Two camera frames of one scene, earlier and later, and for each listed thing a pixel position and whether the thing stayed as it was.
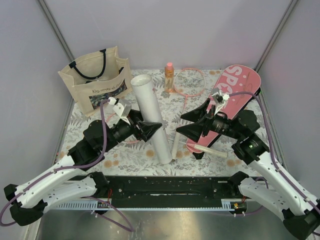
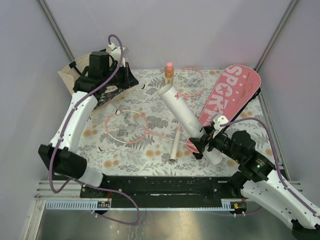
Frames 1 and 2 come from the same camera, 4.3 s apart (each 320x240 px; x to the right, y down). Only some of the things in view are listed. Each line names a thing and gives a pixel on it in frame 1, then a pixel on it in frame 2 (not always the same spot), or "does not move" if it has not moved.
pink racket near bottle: x=188 y=82 does not move
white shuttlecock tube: x=143 y=87 -> x=188 y=120
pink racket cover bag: x=237 y=92 does not move
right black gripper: x=194 y=131 -> x=200 y=143
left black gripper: x=147 y=129 -> x=129 y=80
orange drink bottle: x=169 y=77 does not move
